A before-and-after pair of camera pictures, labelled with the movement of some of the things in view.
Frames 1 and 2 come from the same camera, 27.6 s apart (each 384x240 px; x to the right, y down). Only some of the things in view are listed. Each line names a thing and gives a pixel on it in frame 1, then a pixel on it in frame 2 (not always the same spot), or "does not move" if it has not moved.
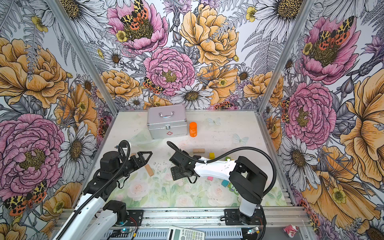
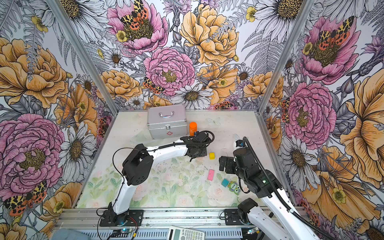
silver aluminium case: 167,121 does not move
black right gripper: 175,173 → 230,161
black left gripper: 137,164 → 204,153
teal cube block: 224,183 does not move
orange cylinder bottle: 193,129 does not move
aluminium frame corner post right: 284,55 does not move
